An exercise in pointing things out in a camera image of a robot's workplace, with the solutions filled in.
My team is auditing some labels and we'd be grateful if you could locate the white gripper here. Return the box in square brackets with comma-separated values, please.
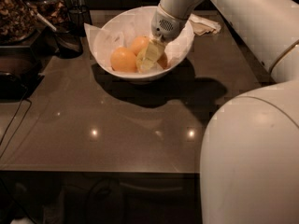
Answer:
[136, 4, 188, 73]

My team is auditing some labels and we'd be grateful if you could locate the yellowish orange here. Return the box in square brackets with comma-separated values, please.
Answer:
[157, 53, 168, 69]

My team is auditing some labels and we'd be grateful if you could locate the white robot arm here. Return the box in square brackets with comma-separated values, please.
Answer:
[146, 0, 299, 224]

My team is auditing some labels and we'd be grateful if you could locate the back orange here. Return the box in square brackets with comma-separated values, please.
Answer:
[129, 35, 150, 55]

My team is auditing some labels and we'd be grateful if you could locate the front left orange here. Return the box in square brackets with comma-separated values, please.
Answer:
[110, 47, 136, 73]

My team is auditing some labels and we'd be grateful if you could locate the white bowl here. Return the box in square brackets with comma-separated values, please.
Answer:
[90, 5, 195, 82]

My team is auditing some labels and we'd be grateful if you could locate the white paper liner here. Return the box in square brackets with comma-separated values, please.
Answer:
[83, 7, 194, 70]

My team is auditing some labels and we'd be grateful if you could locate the folded paper napkin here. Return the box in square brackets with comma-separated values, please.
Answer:
[189, 14, 221, 35]

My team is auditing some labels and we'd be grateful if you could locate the large glass snack jar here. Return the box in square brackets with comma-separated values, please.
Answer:
[0, 0, 36, 45]

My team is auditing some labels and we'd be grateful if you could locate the black wire pen holder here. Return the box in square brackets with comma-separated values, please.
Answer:
[68, 5, 92, 36]

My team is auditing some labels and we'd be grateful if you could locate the white spoon handle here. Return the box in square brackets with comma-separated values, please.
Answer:
[29, 7, 57, 32]

